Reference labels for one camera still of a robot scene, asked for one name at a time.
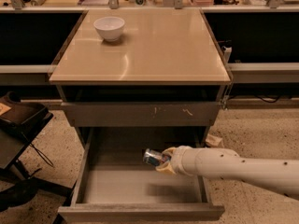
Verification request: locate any black rolling cart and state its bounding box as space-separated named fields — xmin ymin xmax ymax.
xmin=0 ymin=91 xmax=72 ymax=197

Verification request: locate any crushed silver blue redbull can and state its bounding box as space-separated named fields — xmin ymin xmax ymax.
xmin=143 ymin=148 xmax=171 ymax=167

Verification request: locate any open grey middle drawer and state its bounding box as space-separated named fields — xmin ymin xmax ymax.
xmin=59 ymin=127 xmax=224 ymax=223

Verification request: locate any black shoe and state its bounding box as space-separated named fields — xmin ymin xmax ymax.
xmin=0 ymin=179 xmax=38 ymax=212

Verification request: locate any closed grey top drawer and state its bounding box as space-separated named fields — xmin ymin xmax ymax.
xmin=62 ymin=102 xmax=220 ymax=127

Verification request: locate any black cable on floor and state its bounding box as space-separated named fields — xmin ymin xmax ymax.
xmin=252 ymin=94 xmax=295 ymax=105

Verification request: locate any white ceramic bowl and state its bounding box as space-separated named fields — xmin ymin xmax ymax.
xmin=93 ymin=17 xmax=125 ymax=41

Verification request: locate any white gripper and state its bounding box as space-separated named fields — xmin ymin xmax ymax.
xmin=155 ymin=146 xmax=192 ymax=175

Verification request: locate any crumpled white cloth on floor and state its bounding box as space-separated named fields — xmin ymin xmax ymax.
xmin=206 ymin=134 xmax=223 ymax=148

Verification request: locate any grey drawer cabinet with tan top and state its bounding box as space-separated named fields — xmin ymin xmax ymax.
xmin=50 ymin=7 xmax=231 ymax=143

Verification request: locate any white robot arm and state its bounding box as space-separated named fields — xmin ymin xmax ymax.
xmin=156 ymin=146 xmax=299 ymax=200

